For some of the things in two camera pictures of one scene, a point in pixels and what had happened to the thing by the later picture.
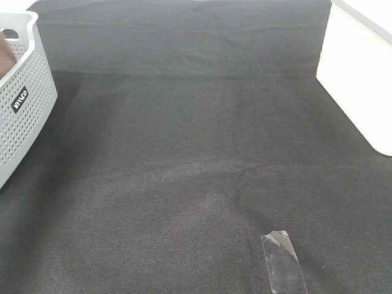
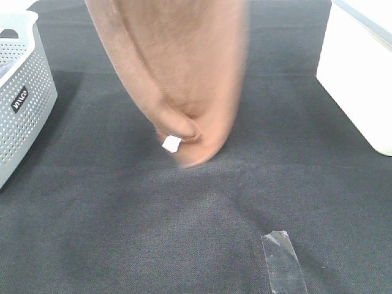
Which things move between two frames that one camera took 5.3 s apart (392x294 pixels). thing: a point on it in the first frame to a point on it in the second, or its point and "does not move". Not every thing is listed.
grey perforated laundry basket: x=27 y=95 does not move
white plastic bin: x=356 y=62 does not move
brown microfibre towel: x=8 y=58 to x=185 y=60
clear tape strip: x=285 y=274 does not move
